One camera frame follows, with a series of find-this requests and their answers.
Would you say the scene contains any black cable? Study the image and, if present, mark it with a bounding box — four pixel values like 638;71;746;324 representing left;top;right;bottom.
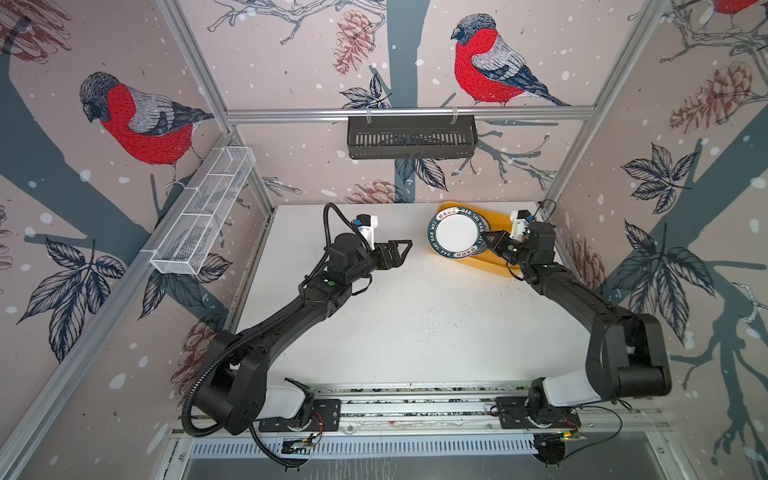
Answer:
248;422;313;470
557;403;623;462

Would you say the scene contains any yellow plastic bin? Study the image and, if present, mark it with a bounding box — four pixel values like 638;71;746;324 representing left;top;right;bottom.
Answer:
435;201;528;278

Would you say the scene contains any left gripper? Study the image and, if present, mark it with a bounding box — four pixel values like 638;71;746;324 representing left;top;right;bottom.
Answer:
345;240;412;286

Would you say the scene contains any horizontal aluminium frame bar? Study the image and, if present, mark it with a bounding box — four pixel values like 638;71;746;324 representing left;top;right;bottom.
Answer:
225;105;596;125

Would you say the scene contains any right black cable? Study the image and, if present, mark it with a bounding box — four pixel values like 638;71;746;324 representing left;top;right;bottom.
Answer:
557;403;623;462

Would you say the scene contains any green lettered plate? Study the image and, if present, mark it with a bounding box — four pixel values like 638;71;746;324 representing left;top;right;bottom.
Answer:
427;206;480;260

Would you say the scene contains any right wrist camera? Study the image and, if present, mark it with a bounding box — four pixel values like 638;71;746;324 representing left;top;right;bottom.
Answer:
510;209;533;241

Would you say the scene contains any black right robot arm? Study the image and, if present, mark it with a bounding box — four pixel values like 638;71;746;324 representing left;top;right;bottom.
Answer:
482;221;672;425

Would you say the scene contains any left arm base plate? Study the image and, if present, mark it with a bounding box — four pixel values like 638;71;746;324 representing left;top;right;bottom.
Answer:
258;399;341;433

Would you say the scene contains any white mesh wire shelf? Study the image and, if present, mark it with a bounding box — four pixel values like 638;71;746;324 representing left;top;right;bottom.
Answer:
150;146;255;275

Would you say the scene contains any black hanging wire basket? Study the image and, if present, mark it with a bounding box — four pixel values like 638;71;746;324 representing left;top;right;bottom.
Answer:
347;115;478;160

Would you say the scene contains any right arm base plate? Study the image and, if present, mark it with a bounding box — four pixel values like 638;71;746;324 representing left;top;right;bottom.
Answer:
492;396;581;431

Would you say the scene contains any orange sunburst plate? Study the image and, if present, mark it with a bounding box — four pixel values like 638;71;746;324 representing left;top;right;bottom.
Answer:
462;215;491;256

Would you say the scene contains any left black cable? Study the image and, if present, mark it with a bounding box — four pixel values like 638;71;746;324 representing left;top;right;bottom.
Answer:
248;422;313;470

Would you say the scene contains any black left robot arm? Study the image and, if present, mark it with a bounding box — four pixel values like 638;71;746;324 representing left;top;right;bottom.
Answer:
181;233;413;437

